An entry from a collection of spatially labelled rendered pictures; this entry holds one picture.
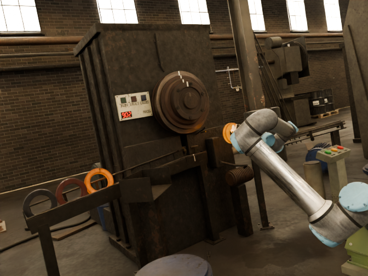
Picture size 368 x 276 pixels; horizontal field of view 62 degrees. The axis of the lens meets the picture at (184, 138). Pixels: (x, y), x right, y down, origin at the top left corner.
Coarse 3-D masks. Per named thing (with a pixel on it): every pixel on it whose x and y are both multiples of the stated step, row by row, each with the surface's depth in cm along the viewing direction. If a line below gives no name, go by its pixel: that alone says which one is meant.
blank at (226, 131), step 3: (228, 123) 226; (231, 123) 225; (234, 123) 227; (225, 126) 224; (228, 126) 224; (231, 126) 225; (225, 129) 222; (228, 129) 223; (225, 132) 222; (228, 132) 223; (225, 135) 222; (228, 135) 223; (225, 138) 223; (228, 138) 223; (228, 141) 224
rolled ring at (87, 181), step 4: (96, 168) 199; (100, 168) 200; (88, 172) 196; (92, 172) 197; (96, 172) 198; (100, 172) 200; (104, 172) 200; (108, 172) 202; (88, 176) 195; (108, 176) 201; (112, 176) 202; (84, 180) 195; (88, 180) 194; (108, 180) 200; (112, 180) 201; (88, 184) 194; (108, 184) 199; (112, 184) 200; (88, 188) 193; (92, 188) 194; (88, 192) 194; (92, 192) 193
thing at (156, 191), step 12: (156, 168) 194; (168, 168) 191; (120, 180) 174; (132, 180) 172; (144, 180) 169; (156, 180) 196; (168, 180) 192; (132, 192) 173; (144, 192) 170; (156, 192) 181; (156, 204) 184; (156, 216) 183; (156, 228) 185; (156, 240) 186; (156, 252) 187; (168, 252) 190
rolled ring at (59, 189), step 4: (64, 180) 185; (68, 180) 185; (72, 180) 186; (76, 180) 187; (80, 180) 189; (60, 184) 183; (64, 184) 183; (68, 184) 185; (76, 184) 189; (80, 184) 189; (84, 184) 190; (56, 188) 184; (60, 188) 182; (80, 188) 190; (84, 188) 190; (56, 192) 181; (60, 192) 182; (84, 192) 190; (56, 196) 181; (60, 196) 182; (80, 196) 190; (60, 200) 182; (64, 200) 183; (60, 204) 182
